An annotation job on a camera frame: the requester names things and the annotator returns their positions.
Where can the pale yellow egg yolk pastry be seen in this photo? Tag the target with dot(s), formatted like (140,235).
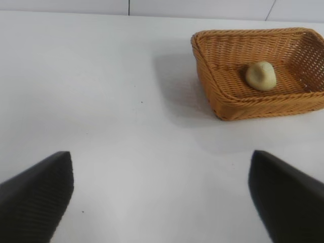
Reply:
(260,76)

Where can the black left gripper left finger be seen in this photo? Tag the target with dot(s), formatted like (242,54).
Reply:
(33,202)

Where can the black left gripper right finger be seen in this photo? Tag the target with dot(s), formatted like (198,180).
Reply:
(288,202)

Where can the brown woven wicker basket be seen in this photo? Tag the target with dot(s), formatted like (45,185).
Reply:
(227,106)

